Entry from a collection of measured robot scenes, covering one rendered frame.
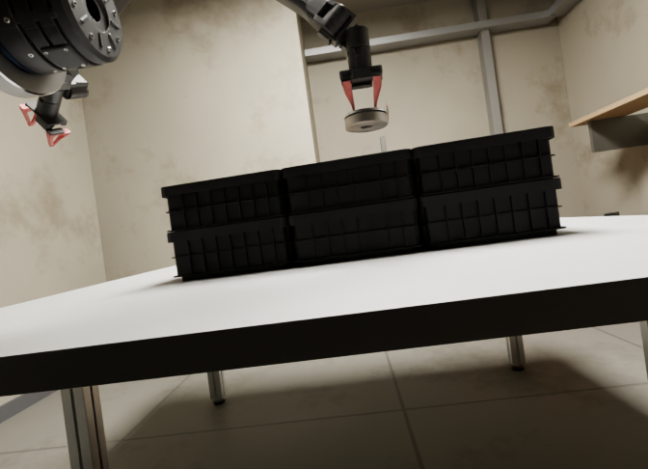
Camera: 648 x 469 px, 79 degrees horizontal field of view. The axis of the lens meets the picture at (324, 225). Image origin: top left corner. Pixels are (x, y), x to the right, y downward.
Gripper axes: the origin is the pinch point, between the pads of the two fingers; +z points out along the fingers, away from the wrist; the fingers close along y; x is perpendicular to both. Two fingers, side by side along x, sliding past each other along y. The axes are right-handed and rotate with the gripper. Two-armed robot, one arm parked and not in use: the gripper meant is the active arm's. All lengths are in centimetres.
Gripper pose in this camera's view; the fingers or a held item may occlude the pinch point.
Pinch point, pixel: (364, 110)
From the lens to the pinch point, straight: 100.1
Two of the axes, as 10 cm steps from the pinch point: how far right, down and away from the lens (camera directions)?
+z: 1.0, 9.9, -0.3
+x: -1.4, -0.2, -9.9
